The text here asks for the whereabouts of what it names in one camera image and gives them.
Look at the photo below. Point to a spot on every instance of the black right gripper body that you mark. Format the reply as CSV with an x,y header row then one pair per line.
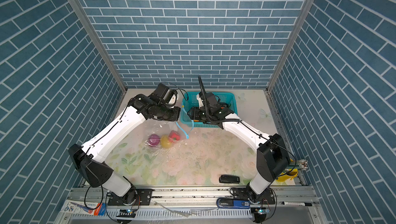
x,y
201,113

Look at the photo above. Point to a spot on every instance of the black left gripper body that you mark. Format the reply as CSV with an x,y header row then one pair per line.
x,y
166,112

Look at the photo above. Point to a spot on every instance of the teal plastic basket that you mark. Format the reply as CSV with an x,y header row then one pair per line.
x,y
225,97

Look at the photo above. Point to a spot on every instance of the clear zip top bag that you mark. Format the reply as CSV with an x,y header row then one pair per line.
x,y
164,128

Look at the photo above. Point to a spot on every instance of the purple onion toy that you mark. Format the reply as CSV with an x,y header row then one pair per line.
x,y
153,140

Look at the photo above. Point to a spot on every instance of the yellow potato toy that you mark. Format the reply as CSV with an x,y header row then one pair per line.
x,y
164,141

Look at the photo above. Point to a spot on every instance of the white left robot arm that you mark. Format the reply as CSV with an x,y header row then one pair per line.
x,y
89,158

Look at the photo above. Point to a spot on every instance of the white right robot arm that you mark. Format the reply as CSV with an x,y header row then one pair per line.
x,y
272,158

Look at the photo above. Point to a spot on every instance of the black stapler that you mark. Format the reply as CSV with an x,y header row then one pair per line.
x,y
229,179

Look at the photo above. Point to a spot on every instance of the blue black device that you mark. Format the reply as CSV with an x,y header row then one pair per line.
x,y
229,203

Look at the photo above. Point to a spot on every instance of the yellow pencil cup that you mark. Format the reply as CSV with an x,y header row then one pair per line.
x,y
289,176

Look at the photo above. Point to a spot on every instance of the bundle of pencils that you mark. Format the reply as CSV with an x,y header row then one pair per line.
x,y
298,165

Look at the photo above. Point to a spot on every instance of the red blue printed box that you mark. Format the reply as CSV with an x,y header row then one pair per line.
x,y
78,207

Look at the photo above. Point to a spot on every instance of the black marker pen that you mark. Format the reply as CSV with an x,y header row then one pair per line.
x,y
288,203

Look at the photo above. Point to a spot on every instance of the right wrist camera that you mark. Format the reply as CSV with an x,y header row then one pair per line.
x,y
208,99

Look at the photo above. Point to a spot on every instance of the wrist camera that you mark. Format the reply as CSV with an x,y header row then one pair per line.
x,y
164,95
208,99

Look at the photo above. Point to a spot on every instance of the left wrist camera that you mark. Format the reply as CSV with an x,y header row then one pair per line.
x,y
164,95

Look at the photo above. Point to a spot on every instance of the aluminium rail base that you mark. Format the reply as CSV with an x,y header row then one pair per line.
x,y
163,203

